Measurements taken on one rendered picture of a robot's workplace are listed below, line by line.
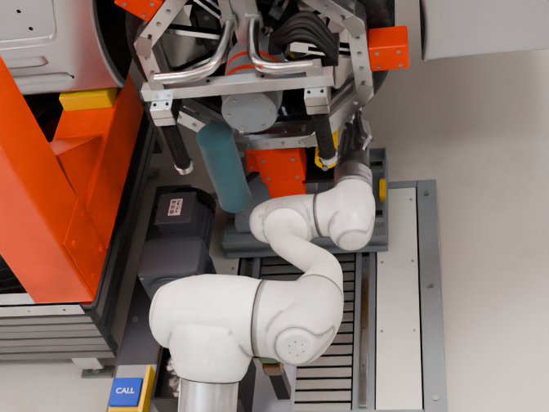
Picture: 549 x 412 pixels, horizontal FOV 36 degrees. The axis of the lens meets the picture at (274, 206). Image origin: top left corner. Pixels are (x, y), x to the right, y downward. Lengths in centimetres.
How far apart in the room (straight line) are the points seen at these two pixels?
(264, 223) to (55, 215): 47
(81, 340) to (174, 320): 105
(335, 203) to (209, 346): 61
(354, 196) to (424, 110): 121
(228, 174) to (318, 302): 77
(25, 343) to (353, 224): 110
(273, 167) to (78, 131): 53
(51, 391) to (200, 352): 131
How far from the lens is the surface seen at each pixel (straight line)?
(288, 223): 190
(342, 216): 191
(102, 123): 232
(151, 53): 206
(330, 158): 192
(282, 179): 230
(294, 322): 138
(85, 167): 216
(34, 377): 276
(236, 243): 259
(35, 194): 188
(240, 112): 195
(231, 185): 217
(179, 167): 199
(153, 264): 231
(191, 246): 231
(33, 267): 208
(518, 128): 303
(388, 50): 199
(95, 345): 249
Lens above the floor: 214
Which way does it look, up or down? 48 degrees down
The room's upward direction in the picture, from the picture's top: 16 degrees counter-clockwise
